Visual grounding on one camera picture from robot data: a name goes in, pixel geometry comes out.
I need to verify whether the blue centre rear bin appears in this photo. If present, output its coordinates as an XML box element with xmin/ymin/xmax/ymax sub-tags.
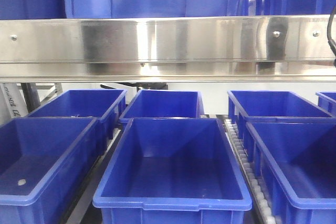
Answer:
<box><xmin>119</xmin><ymin>90</ymin><xmax>204</xmax><ymax>126</ymax></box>

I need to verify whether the blue left rear bin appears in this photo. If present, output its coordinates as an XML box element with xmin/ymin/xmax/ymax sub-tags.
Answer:
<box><xmin>27</xmin><ymin>89</ymin><xmax>127</xmax><ymax>154</ymax></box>

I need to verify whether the blue centre front bin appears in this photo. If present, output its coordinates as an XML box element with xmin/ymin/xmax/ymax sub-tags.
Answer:
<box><xmin>93</xmin><ymin>118</ymin><xmax>253</xmax><ymax>223</ymax></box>

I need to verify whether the blue right rear bin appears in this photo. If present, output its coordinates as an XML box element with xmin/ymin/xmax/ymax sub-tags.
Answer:
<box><xmin>227</xmin><ymin>90</ymin><xmax>335</xmax><ymax>138</ymax></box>

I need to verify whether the white roller track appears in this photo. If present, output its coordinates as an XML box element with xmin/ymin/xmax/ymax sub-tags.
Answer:
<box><xmin>224</xmin><ymin>119</ymin><xmax>276</xmax><ymax>223</ymax></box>

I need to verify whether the blue left front bin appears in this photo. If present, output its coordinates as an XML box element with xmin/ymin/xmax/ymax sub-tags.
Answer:
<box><xmin>1</xmin><ymin>117</ymin><xmax>100</xmax><ymax>223</ymax></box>

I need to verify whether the blue right front bin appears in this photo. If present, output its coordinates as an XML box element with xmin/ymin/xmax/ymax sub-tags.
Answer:
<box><xmin>245</xmin><ymin>123</ymin><xmax>335</xmax><ymax>223</ymax></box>

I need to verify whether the stainless steel shelf rail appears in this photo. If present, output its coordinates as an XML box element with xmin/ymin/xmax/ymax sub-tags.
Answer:
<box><xmin>1</xmin><ymin>15</ymin><xmax>335</xmax><ymax>82</ymax></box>

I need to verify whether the black hanging cable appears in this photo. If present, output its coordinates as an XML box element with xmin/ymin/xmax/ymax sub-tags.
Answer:
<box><xmin>326</xmin><ymin>6</ymin><xmax>336</xmax><ymax>68</ymax></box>

